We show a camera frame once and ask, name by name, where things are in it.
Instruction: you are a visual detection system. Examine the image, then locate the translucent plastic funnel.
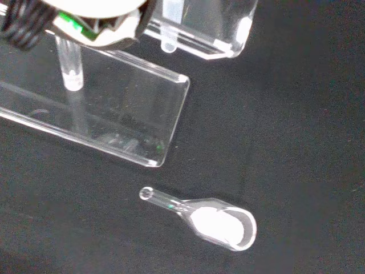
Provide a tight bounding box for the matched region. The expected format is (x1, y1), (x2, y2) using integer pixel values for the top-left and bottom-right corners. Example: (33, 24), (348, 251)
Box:
(160, 0), (185, 54)

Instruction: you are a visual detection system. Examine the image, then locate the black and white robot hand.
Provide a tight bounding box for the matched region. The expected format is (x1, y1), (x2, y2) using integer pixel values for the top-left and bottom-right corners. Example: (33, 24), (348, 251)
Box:
(0, 0), (156, 51)

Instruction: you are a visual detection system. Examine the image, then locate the black bench cloth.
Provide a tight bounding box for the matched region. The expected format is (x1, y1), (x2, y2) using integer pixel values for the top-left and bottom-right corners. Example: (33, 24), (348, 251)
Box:
(0, 0), (365, 274)

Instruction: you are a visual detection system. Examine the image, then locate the clear acrylic funnel stand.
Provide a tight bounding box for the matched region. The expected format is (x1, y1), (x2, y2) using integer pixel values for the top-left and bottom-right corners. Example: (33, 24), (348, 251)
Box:
(0, 0), (259, 168)

